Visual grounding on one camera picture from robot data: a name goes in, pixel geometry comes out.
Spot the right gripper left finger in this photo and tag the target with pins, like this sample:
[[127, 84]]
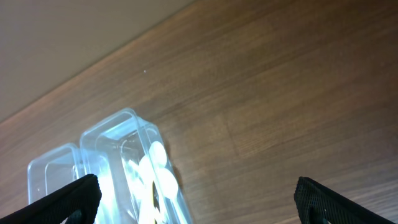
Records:
[[76, 202]]

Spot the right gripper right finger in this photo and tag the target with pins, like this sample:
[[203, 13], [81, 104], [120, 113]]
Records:
[[317, 204]]

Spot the clear plastic container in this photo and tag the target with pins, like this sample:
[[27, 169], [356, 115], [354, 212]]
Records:
[[112, 150], [53, 170]]

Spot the white spoon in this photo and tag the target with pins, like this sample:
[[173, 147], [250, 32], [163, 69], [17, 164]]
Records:
[[149, 199], [158, 154], [171, 191]]

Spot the left clear plastic container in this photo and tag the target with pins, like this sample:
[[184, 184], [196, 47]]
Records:
[[53, 170]]

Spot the right clear plastic container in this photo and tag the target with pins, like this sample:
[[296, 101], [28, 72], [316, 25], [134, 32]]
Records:
[[112, 150]]

